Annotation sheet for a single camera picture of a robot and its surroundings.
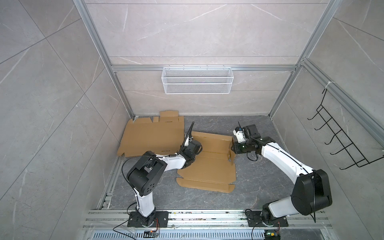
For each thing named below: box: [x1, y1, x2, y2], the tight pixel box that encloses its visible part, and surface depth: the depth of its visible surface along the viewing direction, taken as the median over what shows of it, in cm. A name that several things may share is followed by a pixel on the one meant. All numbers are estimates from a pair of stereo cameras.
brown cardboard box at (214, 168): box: [176, 131, 237, 194], surface depth 89 cm
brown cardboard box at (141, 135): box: [117, 110, 185, 157], surface depth 117 cm
